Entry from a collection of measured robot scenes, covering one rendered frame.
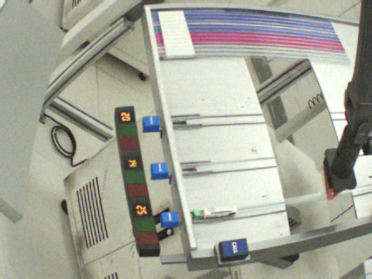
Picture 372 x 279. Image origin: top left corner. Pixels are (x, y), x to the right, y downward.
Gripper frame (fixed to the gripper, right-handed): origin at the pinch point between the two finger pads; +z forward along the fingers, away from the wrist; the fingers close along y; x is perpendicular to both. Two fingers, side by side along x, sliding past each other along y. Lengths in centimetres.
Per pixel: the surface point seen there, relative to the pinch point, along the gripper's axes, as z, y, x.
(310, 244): 3.1, -10.2, 5.9
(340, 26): 1, 56, -24
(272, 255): 4.1, -10.3, 14.5
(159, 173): 0.3, 9.4, 33.9
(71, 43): 43, 94, 49
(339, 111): 0.7, 23.1, -9.6
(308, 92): 163, 175, -85
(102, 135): 51, 60, 38
